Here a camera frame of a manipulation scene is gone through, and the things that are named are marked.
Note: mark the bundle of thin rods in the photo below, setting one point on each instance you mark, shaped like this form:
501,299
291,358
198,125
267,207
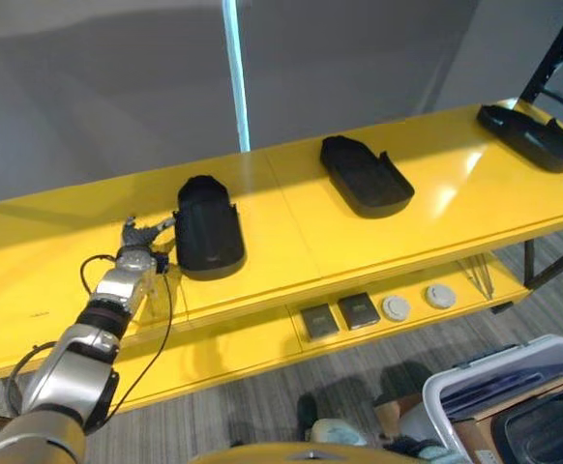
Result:
480,278

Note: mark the light blue vertical strip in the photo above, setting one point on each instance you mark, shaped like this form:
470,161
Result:
237,72

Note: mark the dark square flat box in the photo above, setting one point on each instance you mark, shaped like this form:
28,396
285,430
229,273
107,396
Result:
357,312
318,322

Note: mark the black shelf leg brace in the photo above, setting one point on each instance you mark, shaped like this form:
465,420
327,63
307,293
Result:
554,266

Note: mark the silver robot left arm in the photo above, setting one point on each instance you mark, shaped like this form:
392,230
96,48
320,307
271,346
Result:
68,367

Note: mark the yellow lower shelf board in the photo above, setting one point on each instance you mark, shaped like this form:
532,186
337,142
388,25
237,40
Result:
243,357

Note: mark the black perforated shelf upright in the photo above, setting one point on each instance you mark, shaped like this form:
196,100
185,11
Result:
554,48

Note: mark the white round disc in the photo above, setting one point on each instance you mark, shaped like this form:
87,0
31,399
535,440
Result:
396,308
440,296

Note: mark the black sole-shaped part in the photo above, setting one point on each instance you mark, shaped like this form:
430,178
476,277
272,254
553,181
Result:
209,232
366,181
535,137
547,427

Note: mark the yellow shelf board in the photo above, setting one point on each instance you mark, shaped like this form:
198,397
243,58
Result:
407,237
243,357

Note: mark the brown cardboard sheet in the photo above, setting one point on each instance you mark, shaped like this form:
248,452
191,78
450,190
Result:
475,427

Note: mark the white plastic box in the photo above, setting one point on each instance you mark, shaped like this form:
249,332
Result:
436,396

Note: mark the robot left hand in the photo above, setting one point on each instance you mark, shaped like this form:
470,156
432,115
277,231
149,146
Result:
141,237

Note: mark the yellow curved robot cover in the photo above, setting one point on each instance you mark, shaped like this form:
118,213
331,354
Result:
301,454

